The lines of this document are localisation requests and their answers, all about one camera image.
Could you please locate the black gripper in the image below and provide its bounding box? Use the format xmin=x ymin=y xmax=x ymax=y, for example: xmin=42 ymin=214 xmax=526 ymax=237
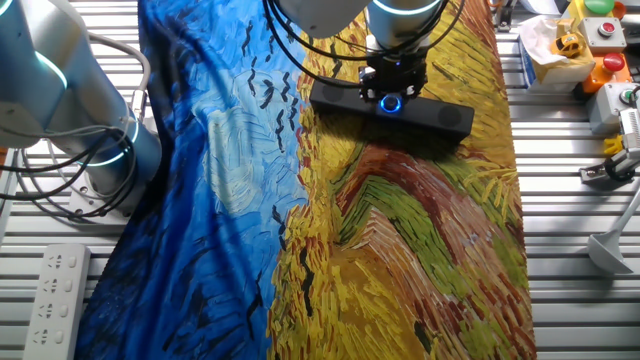
xmin=358 ymin=52 xmax=430 ymax=104

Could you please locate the blue-lit volume knob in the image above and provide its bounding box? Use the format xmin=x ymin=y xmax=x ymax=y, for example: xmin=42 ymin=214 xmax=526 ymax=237
xmin=378 ymin=93 xmax=404 ymax=115

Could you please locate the black speaker bar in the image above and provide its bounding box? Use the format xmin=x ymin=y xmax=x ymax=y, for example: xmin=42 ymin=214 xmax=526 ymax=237
xmin=308 ymin=79 xmax=476 ymax=142

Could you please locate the Van Gogh painting cloth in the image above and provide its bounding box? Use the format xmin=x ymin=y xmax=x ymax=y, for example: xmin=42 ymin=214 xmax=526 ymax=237
xmin=74 ymin=0 xmax=537 ymax=360

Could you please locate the white cardboard box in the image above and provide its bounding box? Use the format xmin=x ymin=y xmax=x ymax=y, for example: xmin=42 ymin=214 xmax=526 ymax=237
xmin=518 ymin=37 xmax=596 ymax=94

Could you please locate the yellow toy car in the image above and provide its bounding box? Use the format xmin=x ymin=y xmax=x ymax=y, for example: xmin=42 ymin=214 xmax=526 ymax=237
xmin=551 ymin=32 xmax=585 ymax=59

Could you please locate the grey box red button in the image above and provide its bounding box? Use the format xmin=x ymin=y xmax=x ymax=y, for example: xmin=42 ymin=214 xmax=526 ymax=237
xmin=577 ymin=17 xmax=627 ymax=55

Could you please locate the orange emergency stop box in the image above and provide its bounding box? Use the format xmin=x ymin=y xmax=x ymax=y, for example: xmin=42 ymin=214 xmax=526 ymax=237
xmin=574 ymin=52 xmax=634 ymax=96

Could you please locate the grey box green button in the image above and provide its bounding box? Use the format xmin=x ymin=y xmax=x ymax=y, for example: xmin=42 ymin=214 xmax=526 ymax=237
xmin=585 ymin=82 xmax=640 ymax=135

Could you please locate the yellow box green button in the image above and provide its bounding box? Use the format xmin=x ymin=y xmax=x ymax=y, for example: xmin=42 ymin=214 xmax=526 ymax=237
xmin=569 ymin=0 xmax=627 ymax=21

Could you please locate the small yellow clip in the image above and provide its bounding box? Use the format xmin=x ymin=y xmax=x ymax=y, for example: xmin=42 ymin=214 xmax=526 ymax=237
xmin=602 ymin=134 xmax=624 ymax=157

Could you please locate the white power strip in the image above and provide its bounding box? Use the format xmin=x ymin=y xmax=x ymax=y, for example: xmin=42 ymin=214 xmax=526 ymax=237
xmin=22 ymin=243 xmax=92 ymax=360

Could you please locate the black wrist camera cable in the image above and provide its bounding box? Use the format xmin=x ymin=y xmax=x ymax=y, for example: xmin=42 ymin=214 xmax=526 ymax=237
xmin=260 ymin=0 xmax=467 ymax=89

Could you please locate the silver mounting bracket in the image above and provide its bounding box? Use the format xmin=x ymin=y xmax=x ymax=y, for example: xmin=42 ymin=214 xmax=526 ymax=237
xmin=578 ymin=147 xmax=640 ymax=184

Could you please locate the silver ribbed camera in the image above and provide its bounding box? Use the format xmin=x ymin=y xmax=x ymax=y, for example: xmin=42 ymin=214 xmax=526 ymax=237
xmin=618 ymin=107 xmax=640 ymax=161

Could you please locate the thick grey robot cable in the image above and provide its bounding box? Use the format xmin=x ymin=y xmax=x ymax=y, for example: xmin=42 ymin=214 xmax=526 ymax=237
xmin=83 ymin=30 xmax=152 ymax=124

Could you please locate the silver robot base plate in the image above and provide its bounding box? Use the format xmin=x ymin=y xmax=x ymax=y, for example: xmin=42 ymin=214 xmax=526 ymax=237
xmin=67 ymin=167 xmax=132 ymax=227

